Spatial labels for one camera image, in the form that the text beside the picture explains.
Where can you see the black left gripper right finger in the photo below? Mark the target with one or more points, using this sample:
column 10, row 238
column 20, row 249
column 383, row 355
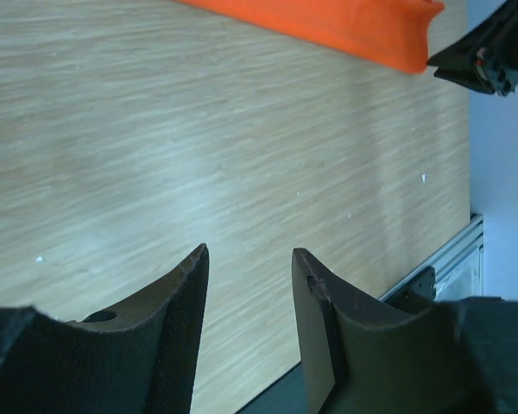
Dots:
column 414, row 355

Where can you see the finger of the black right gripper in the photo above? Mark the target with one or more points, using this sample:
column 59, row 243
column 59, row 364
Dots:
column 486, row 59

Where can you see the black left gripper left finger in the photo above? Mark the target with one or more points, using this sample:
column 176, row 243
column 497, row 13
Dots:
column 138, row 355

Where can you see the orange t-shirt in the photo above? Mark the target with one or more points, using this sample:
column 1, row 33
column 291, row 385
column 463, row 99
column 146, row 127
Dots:
column 391, row 33

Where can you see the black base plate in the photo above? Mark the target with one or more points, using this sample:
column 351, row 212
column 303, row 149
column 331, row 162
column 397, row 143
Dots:
column 287, row 395

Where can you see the aluminium frame rail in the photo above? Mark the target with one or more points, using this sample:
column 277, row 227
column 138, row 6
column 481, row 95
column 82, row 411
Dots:
column 458, row 265

